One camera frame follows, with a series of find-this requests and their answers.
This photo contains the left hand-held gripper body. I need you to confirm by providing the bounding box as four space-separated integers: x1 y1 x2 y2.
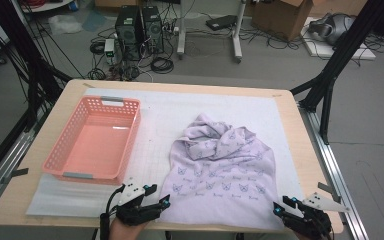
114 177 163 227

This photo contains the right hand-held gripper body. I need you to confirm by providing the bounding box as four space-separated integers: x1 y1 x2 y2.
282 192 350 240

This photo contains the lilac towel with cat print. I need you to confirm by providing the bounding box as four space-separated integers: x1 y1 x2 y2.
158 113 286 232

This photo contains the person's left hand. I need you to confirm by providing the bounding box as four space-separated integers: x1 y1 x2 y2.
109 219 148 240

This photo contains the pink perforated plastic basket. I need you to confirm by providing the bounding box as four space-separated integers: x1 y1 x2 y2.
41 95 142 186

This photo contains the white foam mat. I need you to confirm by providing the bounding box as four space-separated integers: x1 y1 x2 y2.
25 87 309 231

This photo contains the white power supply box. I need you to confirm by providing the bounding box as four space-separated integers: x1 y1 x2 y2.
103 38 116 65

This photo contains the white flat board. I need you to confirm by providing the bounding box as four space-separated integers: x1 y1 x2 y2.
301 16 378 61

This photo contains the black computer tower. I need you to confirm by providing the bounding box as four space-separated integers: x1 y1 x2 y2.
114 5 144 62
142 5 165 54

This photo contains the white metal stand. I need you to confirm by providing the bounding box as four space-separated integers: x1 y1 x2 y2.
176 0 248 64

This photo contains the grey rounded device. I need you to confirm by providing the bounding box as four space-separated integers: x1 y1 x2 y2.
308 12 356 46

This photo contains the black flat device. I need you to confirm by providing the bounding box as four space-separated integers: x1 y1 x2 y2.
205 14 238 32

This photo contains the brown cardboard box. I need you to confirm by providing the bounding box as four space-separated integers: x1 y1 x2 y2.
251 0 314 42

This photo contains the clear plastic bag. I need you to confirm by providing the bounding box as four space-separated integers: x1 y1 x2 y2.
48 13 83 36

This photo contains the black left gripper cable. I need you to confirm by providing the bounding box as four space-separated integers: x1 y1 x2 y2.
99 184 127 240

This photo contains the grey metal bracket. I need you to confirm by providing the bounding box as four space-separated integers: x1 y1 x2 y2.
317 181 343 203
1 167 30 184

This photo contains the aluminium rail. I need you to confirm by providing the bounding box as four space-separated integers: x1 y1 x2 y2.
0 109 48 219
298 103 369 240

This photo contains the black coiled cable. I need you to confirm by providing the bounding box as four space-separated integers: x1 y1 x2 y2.
150 56 175 75

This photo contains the black metal frame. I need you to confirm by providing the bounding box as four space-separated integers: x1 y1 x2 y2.
0 0 74 189
289 0 384 146

